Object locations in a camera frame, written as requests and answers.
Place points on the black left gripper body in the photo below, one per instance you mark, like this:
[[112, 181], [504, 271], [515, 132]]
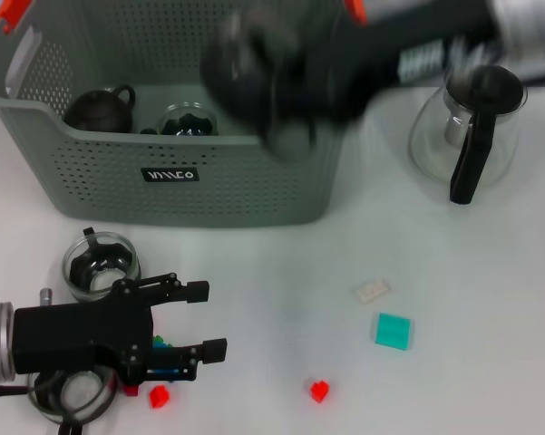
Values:
[[81, 335]]

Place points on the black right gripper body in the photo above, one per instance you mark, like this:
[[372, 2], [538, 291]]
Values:
[[390, 50]]

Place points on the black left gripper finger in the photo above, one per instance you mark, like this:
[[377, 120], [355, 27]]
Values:
[[215, 350], [197, 291]]

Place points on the blue square building block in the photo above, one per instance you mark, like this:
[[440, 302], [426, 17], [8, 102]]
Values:
[[162, 346]]

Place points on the small green building block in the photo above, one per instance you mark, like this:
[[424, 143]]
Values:
[[158, 338]]

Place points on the small red building block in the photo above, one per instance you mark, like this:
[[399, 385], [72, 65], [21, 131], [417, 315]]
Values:
[[319, 392], [159, 397]]

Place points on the dark red curved block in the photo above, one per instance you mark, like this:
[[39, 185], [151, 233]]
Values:
[[130, 389]]

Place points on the grey-green perforated storage basket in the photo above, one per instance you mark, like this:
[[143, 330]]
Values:
[[236, 190]]

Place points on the white building block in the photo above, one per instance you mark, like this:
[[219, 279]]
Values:
[[372, 291]]

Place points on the teal square building block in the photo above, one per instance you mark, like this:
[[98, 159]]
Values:
[[391, 331]]

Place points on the black clay teapot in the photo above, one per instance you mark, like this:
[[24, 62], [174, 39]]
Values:
[[97, 111]]

